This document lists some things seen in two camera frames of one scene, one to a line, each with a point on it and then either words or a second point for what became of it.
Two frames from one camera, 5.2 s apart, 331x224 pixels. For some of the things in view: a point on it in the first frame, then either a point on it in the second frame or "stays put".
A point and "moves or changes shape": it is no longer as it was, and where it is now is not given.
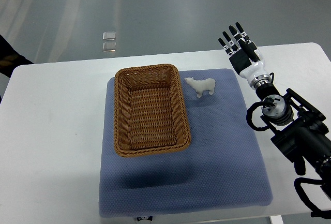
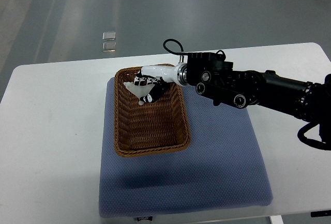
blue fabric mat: (218, 171) stays put
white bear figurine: (199, 86) moves or changes shape
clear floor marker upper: (109, 35) stays put
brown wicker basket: (150, 115) stays put
